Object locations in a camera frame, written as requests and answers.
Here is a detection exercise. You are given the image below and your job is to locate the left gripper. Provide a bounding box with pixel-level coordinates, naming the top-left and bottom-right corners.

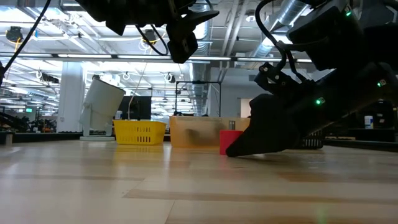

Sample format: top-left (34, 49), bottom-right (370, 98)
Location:
top-left (167, 0), bottom-right (221, 32)

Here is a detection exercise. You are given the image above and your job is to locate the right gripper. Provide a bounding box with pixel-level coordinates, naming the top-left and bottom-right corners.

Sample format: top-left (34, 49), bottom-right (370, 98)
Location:
top-left (225, 61), bottom-right (398, 158)

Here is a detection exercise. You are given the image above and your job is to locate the small red block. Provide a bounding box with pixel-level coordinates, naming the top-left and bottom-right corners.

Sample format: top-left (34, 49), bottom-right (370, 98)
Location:
top-left (219, 129), bottom-right (244, 156)

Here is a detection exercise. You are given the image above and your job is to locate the orange translucent bin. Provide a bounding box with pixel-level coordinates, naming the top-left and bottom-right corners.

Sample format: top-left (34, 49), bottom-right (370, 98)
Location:
top-left (169, 115), bottom-right (251, 149)

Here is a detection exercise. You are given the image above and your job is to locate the black plastic basket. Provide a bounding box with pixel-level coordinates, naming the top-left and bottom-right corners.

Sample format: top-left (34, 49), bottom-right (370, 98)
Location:
top-left (298, 128), bottom-right (325, 151)

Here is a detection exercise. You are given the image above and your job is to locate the black monitor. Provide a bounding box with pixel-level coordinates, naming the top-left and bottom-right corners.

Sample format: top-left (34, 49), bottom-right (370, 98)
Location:
top-left (119, 95), bottom-right (152, 121)

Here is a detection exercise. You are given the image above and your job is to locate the black partition panel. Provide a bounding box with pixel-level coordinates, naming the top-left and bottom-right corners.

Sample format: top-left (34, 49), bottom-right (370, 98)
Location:
top-left (341, 99), bottom-right (398, 130)

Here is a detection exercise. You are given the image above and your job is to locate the yellow plastic basket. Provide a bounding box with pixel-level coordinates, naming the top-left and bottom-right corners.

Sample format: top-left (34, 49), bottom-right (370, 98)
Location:
top-left (113, 119), bottom-right (167, 146)

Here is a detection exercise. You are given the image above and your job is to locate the clear measuring cup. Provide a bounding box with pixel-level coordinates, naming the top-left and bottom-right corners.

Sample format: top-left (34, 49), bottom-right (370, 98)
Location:
top-left (78, 77), bottom-right (127, 142)

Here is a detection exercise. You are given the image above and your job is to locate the white square column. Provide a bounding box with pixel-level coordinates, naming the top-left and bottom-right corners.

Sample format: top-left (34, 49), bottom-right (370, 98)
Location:
top-left (56, 62), bottom-right (85, 134)

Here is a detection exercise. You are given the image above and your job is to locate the black ceiling device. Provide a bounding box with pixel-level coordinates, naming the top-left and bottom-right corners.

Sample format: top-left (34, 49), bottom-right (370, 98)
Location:
top-left (6, 26), bottom-right (24, 43)

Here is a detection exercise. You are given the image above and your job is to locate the silver ventilation duct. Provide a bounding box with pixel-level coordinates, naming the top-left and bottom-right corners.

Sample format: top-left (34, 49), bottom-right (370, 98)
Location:
top-left (186, 0), bottom-right (215, 118)

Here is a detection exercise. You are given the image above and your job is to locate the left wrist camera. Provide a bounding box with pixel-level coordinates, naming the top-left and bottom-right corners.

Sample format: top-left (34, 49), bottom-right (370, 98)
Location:
top-left (166, 24), bottom-right (199, 65)

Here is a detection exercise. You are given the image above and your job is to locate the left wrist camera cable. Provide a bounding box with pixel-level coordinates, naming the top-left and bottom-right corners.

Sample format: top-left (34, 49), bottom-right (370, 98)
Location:
top-left (135, 24), bottom-right (170, 57)

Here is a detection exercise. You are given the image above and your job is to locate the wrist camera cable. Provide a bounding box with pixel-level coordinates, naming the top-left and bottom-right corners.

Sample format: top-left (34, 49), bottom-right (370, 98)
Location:
top-left (135, 24), bottom-right (170, 57)
top-left (254, 0), bottom-right (299, 74)

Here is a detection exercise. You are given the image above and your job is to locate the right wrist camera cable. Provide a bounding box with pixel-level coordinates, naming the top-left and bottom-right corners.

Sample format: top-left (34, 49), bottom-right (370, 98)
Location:
top-left (254, 0), bottom-right (299, 74)

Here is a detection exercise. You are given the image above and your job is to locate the black frame stand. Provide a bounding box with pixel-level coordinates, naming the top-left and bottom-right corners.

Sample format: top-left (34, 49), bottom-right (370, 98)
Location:
top-left (175, 80), bottom-right (223, 118)

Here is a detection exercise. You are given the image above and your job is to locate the black hanging cable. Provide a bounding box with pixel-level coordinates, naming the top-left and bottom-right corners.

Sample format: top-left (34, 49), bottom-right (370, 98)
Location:
top-left (0, 0), bottom-right (53, 80)

